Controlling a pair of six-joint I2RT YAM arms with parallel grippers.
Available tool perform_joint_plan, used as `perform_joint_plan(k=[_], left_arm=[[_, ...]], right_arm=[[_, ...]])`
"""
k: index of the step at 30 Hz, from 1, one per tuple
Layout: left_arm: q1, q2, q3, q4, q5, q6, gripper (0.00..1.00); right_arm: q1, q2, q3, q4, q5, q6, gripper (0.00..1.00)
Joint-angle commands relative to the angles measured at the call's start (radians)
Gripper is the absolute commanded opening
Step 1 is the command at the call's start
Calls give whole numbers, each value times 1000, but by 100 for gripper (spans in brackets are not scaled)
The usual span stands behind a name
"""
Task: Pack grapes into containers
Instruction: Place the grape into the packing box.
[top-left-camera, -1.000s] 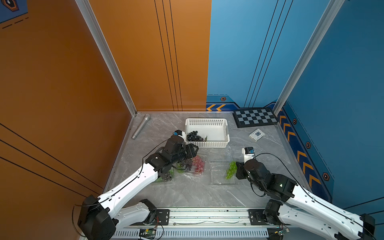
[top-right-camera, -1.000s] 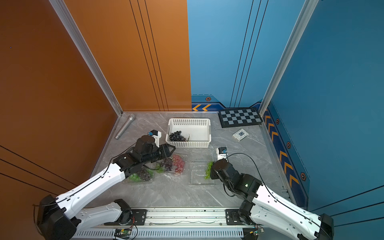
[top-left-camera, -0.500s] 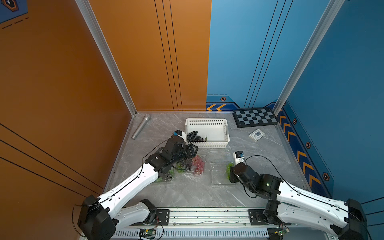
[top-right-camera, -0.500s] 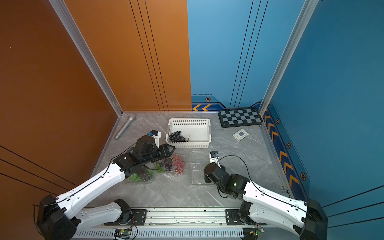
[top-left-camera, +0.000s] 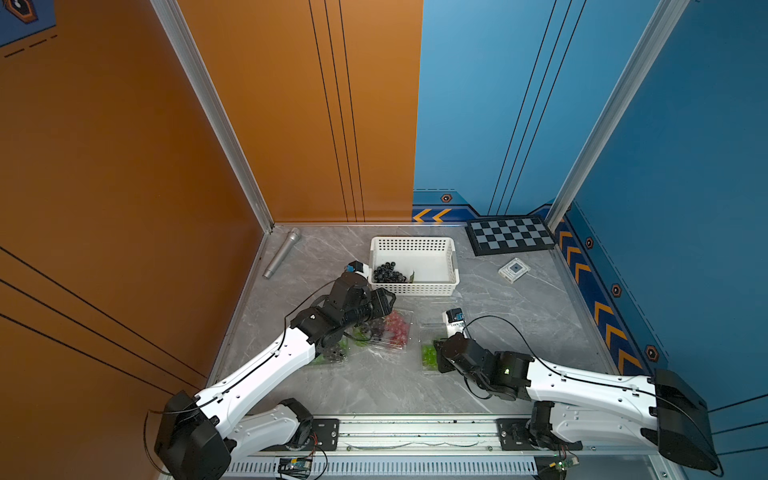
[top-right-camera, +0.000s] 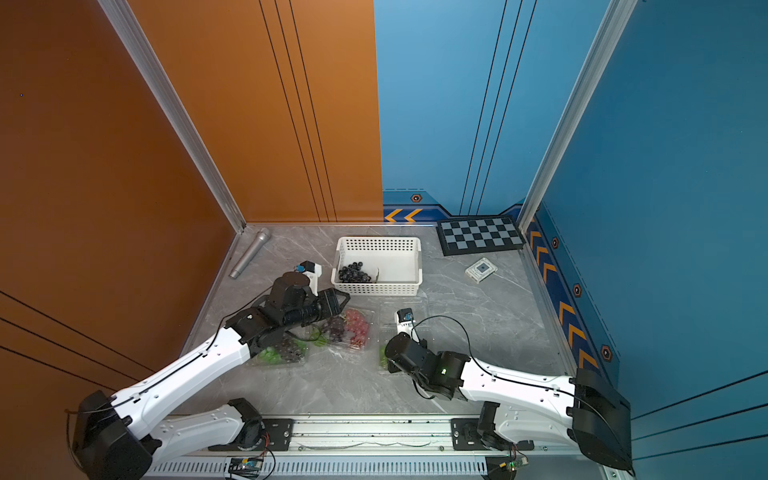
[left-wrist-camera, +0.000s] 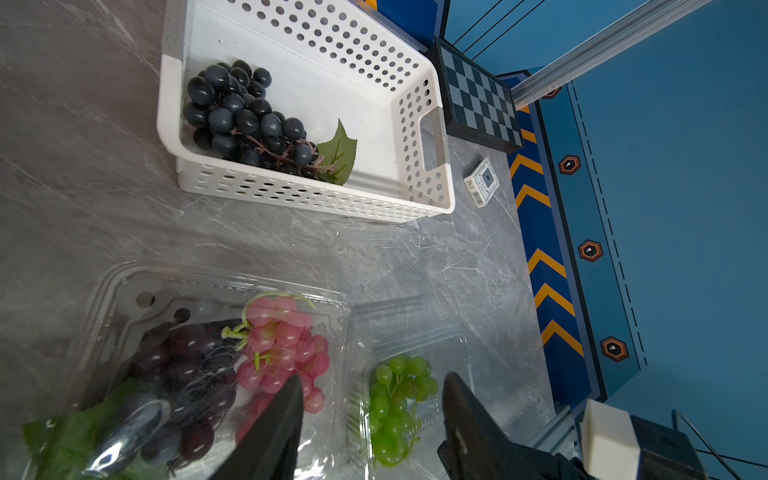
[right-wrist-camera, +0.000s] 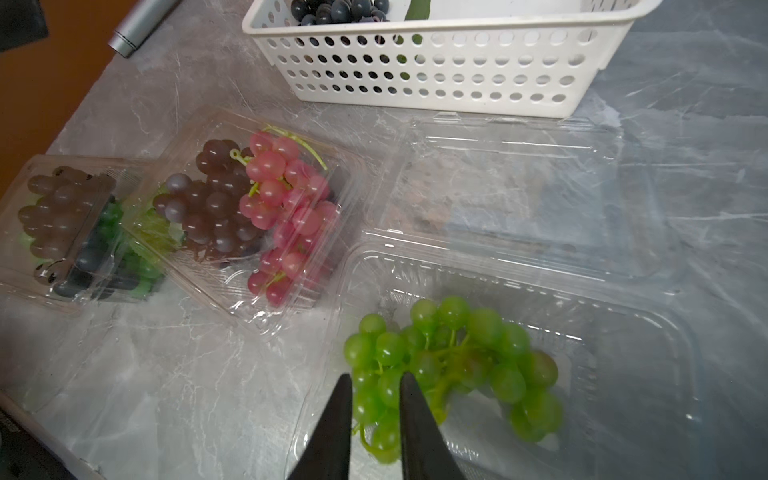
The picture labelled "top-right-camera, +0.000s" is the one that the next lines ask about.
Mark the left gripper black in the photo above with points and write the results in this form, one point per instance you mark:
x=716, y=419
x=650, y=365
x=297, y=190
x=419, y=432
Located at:
x=329, y=300

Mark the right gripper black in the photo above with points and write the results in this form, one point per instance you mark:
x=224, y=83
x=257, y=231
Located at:
x=393, y=367

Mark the dark purple grape bunch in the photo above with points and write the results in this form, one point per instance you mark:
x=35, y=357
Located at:
x=336, y=329

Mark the red grape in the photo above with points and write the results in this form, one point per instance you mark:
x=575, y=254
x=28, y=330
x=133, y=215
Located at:
x=358, y=328

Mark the clear clamshell container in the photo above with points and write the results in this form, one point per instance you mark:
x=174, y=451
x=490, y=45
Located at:
x=386, y=320
x=370, y=316
x=256, y=362

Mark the green grape leaf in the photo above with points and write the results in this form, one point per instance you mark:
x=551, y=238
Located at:
x=319, y=338

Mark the small black grape bunch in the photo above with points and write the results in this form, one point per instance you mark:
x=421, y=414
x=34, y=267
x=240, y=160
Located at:
x=354, y=273

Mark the small green grape bunch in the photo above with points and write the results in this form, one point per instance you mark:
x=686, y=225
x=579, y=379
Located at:
x=383, y=361

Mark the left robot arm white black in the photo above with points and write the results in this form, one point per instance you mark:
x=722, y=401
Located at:
x=123, y=435

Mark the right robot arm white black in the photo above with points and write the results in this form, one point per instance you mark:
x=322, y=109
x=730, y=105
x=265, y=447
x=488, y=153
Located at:
x=584, y=410

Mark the white perforated plastic basket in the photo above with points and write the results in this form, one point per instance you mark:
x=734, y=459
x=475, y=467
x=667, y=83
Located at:
x=394, y=262

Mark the silver microphone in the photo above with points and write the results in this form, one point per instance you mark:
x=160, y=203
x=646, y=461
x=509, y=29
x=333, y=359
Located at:
x=260, y=239

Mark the right green circuit board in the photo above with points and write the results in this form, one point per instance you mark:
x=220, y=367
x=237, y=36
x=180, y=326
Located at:
x=514, y=462

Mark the green circuit board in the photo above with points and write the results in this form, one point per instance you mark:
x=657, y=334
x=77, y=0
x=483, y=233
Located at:
x=245, y=468
x=514, y=462

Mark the black grey chessboard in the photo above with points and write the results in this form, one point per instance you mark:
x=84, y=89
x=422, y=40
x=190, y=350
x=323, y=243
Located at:
x=475, y=235

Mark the left green circuit board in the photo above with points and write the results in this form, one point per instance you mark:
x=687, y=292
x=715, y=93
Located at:
x=245, y=468

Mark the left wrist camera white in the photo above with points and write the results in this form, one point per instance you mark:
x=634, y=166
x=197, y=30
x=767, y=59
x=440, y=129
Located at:
x=313, y=271

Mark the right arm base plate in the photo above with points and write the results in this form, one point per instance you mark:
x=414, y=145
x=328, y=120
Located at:
x=467, y=436

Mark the aluminium rail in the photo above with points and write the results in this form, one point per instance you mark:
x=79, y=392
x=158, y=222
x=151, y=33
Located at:
x=372, y=441

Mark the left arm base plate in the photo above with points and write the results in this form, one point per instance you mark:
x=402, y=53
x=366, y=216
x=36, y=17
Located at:
x=274, y=434

